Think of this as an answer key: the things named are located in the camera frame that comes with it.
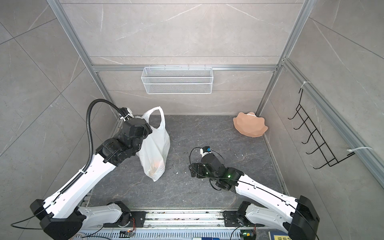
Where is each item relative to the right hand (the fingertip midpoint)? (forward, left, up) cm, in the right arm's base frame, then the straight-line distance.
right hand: (195, 165), depth 77 cm
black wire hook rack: (0, -55, +18) cm, 58 cm away
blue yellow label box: (-30, -37, -12) cm, 49 cm away
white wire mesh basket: (+56, +11, +16) cm, 59 cm away
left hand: (+13, +23, +23) cm, 35 cm away
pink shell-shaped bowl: (+39, -43, -13) cm, 59 cm away
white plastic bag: (+6, +20, +8) cm, 23 cm away
